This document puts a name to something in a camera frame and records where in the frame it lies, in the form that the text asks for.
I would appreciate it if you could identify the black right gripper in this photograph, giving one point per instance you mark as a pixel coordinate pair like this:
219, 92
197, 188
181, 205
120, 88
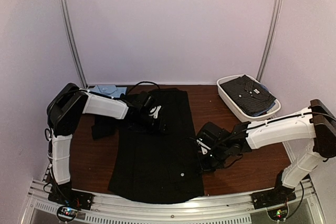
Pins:
203, 167

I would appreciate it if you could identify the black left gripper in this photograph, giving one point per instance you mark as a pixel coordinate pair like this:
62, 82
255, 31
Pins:
159, 127

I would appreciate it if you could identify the black long sleeve shirt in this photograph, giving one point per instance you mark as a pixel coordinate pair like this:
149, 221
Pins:
151, 167

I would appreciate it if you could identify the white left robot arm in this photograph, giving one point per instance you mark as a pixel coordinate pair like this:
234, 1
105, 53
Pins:
66, 109

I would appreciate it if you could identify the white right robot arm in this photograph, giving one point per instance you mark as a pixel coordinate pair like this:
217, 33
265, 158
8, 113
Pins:
314, 123

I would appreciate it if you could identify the light blue folded shirt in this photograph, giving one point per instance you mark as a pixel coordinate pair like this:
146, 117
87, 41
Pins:
110, 90

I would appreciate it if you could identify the grey striped shirt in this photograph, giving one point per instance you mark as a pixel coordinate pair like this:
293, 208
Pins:
240, 90

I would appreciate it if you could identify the blue patterned shirt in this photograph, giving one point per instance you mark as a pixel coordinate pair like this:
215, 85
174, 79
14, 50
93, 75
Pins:
263, 100

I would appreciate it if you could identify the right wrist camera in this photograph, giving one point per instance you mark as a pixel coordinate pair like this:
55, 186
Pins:
204, 148

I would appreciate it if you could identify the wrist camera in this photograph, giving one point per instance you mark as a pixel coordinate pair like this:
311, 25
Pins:
204, 148
144, 102

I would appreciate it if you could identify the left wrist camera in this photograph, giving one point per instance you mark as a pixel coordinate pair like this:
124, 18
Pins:
144, 102

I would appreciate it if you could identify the front aluminium rail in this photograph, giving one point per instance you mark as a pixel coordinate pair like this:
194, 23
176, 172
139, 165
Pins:
105, 208

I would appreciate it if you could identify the left aluminium frame post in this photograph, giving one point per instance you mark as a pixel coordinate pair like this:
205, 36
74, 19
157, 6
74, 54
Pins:
72, 42

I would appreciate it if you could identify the aluminium frame post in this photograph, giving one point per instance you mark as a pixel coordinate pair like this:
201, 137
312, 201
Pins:
72, 42
276, 10

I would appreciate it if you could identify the right aluminium frame post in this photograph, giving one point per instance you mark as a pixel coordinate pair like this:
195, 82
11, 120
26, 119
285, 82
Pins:
276, 10

